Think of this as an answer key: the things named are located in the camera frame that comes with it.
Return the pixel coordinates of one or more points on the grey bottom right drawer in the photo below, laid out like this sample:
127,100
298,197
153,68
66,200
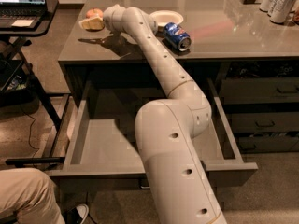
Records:
268,144

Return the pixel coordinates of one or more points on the blue Pepsi can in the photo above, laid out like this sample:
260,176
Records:
177,37

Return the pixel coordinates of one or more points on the open grey top drawer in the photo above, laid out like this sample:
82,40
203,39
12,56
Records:
103,144

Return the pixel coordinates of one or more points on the red apple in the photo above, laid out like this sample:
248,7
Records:
94,12

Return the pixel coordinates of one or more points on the white paper bowl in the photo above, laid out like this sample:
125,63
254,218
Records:
163,17

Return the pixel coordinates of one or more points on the grey lower right drawer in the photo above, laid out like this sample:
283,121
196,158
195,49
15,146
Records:
265,122

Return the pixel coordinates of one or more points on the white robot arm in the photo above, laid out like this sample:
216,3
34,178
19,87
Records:
165,128

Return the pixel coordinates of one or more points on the person's leg beige trousers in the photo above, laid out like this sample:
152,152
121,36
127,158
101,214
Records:
28,194

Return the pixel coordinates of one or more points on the metal drawer handle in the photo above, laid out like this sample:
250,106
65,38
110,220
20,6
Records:
144,184

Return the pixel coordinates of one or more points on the open laptop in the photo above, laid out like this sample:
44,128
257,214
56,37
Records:
21,14

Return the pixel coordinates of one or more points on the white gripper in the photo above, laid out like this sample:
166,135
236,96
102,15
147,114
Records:
107,15

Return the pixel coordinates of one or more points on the grey cabinet desk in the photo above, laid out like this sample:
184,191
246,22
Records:
229,40

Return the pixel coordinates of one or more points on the black white sneaker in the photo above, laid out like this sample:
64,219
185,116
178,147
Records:
76,215

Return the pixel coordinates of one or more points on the grey middle right drawer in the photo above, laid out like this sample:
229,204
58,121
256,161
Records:
236,91

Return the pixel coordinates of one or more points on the black laptop stand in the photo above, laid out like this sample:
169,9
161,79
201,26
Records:
55,104

